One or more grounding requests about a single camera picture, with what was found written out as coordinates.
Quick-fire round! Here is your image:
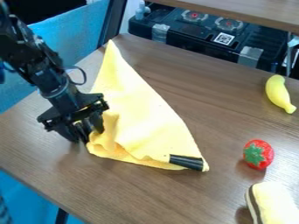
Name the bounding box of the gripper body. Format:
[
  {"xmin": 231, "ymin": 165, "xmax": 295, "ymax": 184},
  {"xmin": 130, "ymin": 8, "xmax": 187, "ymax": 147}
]
[{"xmin": 36, "ymin": 92, "xmax": 110, "ymax": 144}]

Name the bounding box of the red toy strawberry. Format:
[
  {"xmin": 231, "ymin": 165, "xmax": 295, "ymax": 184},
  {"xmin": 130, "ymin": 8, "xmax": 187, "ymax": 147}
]
[{"xmin": 241, "ymin": 138, "xmax": 276, "ymax": 172}]

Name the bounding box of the black toy stove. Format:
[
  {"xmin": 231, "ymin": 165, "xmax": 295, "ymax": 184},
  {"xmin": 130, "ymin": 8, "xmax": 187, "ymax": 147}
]
[{"xmin": 127, "ymin": 5, "xmax": 291, "ymax": 74}]

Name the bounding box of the yellow toy sandwich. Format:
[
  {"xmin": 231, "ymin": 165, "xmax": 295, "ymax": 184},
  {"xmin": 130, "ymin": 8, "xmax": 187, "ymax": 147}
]
[{"xmin": 244, "ymin": 181, "xmax": 299, "ymax": 224}]

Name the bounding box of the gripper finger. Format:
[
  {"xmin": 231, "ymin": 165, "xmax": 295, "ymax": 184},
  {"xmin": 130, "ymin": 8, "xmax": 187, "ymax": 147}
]
[
  {"xmin": 89, "ymin": 113, "xmax": 107, "ymax": 135},
  {"xmin": 73, "ymin": 120, "xmax": 92, "ymax": 145}
]

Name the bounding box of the yellow toy banana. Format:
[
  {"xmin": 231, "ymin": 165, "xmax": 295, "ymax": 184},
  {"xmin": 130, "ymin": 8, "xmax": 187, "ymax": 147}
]
[{"xmin": 265, "ymin": 73, "xmax": 298, "ymax": 115}]

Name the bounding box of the yellow cloth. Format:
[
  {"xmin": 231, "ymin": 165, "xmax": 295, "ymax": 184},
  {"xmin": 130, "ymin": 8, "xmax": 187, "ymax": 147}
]
[{"xmin": 85, "ymin": 38, "xmax": 211, "ymax": 173}]

